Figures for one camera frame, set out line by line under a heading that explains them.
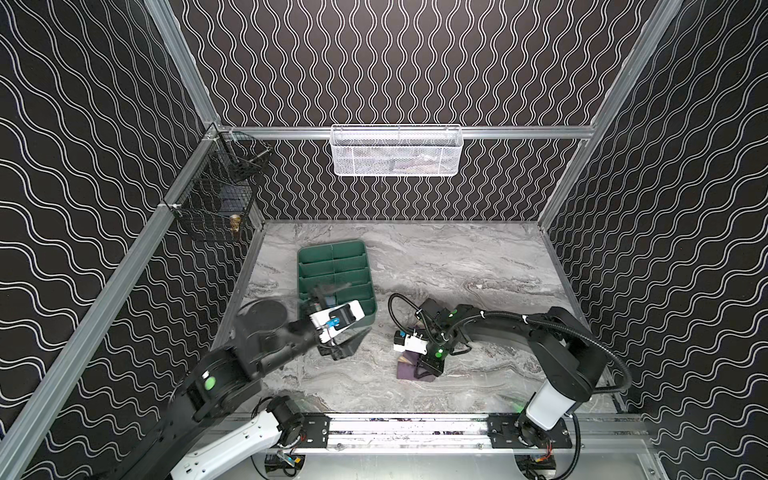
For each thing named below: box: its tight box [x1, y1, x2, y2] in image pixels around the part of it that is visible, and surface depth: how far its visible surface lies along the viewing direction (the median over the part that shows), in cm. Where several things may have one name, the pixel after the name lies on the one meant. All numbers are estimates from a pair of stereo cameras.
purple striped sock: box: [396, 350, 435, 382], surface depth 84 cm
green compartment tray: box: [297, 240, 377, 327], surface depth 102 cm
